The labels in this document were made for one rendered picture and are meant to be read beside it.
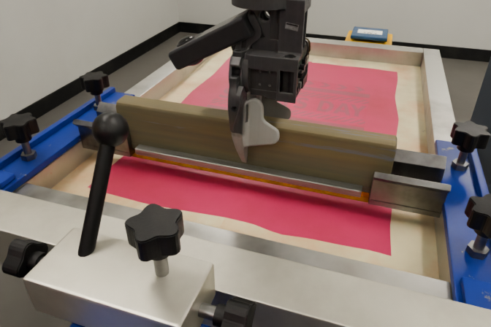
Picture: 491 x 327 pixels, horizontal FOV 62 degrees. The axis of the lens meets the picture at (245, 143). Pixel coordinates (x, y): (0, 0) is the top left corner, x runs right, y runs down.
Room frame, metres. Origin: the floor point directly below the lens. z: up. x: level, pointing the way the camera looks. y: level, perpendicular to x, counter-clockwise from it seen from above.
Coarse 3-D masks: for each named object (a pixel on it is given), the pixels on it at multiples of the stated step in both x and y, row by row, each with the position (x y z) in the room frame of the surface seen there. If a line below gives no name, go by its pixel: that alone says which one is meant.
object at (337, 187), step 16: (176, 160) 0.48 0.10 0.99; (192, 160) 0.48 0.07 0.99; (208, 160) 0.48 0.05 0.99; (224, 160) 0.48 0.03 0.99; (256, 176) 0.45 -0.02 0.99; (272, 176) 0.44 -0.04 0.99; (288, 176) 0.44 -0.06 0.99; (304, 176) 0.44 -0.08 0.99; (336, 192) 0.41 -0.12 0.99; (352, 192) 0.41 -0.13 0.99
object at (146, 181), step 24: (216, 72) 0.91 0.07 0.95; (192, 96) 0.77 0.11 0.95; (120, 168) 0.51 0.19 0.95; (144, 168) 0.51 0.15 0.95; (168, 168) 0.51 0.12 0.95; (120, 192) 0.45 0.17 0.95; (144, 192) 0.45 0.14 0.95; (168, 192) 0.45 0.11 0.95; (192, 192) 0.45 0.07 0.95; (216, 192) 0.45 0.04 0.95
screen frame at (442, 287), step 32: (416, 64) 0.95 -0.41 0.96; (160, 96) 0.77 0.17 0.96; (448, 96) 0.70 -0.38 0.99; (448, 128) 0.57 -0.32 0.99; (64, 160) 0.50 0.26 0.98; (32, 192) 0.41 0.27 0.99; (64, 192) 0.41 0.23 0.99; (192, 224) 0.35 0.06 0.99; (288, 256) 0.30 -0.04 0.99; (320, 256) 0.30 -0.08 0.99; (416, 288) 0.26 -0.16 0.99; (448, 288) 0.26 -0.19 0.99
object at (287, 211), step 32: (320, 64) 0.96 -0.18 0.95; (384, 96) 0.77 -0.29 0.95; (384, 128) 0.64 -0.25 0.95; (256, 192) 0.45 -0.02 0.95; (288, 192) 0.45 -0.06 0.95; (256, 224) 0.39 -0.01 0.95; (288, 224) 0.39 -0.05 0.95; (320, 224) 0.39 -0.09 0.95; (352, 224) 0.39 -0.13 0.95; (384, 224) 0.39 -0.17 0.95
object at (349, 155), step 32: (128, 96) 0.54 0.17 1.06; (160, 128) 0.51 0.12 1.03; (192, 128) 0.49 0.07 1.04; (224, 128) 0.47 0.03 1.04; (288, 128) 0.45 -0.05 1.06; (320, 128) 0.45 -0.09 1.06; (256, 160) 0.46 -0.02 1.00; (288, 160) 0.45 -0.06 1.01; (320, 160) 0.43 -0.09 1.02; (352, 160) 0.42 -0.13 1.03; (384, 160) 0.41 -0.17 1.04
